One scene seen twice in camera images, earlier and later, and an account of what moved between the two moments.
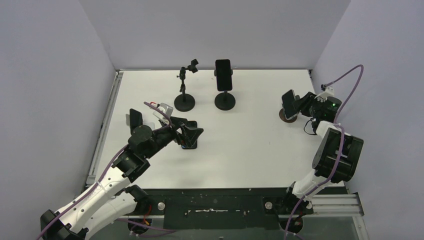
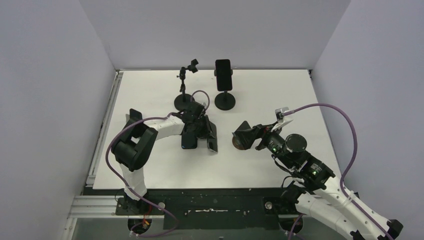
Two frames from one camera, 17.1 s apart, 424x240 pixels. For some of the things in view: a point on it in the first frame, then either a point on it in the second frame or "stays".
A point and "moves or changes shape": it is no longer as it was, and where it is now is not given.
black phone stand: [185, 102] stays
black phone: [288, 99] -> [212, 144]
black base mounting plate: [230, 209] stays
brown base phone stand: [282, 114] moves or changes shape
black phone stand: [225, 101] stays
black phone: [224, 75] stays
